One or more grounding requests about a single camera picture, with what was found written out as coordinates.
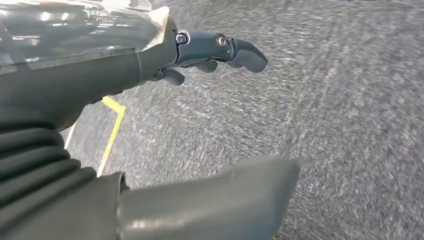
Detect yellow floor tape square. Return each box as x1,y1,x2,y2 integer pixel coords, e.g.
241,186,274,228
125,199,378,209
96,96,127,178

